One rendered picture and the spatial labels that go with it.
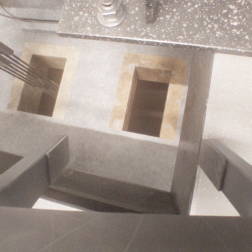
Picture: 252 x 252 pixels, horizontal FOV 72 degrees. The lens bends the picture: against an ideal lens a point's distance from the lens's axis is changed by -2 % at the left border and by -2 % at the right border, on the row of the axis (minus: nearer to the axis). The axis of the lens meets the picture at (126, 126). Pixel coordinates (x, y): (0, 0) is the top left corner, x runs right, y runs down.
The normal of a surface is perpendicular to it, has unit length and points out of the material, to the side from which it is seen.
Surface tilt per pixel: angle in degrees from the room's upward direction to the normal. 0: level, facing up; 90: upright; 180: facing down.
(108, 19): 90
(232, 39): 0
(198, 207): 0
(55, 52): 0
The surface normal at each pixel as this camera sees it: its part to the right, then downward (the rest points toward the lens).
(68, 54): -0.15, -0.14
